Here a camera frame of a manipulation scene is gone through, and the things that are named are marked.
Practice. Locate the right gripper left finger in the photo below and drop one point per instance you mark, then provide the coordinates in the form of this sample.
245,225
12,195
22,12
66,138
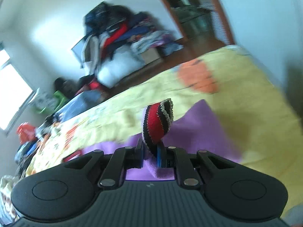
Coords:
70,188

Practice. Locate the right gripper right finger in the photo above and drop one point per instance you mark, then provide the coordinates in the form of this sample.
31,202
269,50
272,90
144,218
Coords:
231,189

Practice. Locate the purple sweater red trim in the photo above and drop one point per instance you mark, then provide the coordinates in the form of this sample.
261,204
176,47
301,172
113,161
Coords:
197,129

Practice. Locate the pile of mixed clothes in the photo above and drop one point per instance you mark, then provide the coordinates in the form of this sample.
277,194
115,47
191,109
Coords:
108,27

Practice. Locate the orange plastic bag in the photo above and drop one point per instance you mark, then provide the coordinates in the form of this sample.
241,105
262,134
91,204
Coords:
26,132

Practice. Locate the yellow floral bed sheet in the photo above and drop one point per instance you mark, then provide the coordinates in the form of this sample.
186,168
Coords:
254,115

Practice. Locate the blue grey quilt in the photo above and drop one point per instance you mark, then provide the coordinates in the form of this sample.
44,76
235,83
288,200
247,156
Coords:
79,104

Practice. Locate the green plastic chair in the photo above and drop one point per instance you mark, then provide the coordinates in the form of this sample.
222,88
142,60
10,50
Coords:
61,101

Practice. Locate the floral white cushion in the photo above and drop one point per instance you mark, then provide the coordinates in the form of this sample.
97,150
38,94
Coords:
43,103

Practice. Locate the black bag on chair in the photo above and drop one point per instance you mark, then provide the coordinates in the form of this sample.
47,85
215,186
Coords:
67,87

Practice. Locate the grey monitor screen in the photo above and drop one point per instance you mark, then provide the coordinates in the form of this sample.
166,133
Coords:
77,49

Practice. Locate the white pillow under pile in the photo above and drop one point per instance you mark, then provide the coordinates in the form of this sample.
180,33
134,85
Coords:
123,63

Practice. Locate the cardboard box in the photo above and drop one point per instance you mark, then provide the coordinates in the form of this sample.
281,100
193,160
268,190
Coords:
151,55

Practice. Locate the white checkered laundry basket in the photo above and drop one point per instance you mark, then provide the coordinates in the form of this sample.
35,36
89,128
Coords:
217,25

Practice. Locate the window with metal frame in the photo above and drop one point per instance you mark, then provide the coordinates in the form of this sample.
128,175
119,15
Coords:
16,92

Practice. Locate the brown wooden door frame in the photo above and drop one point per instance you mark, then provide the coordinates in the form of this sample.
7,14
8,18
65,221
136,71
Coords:
192,20

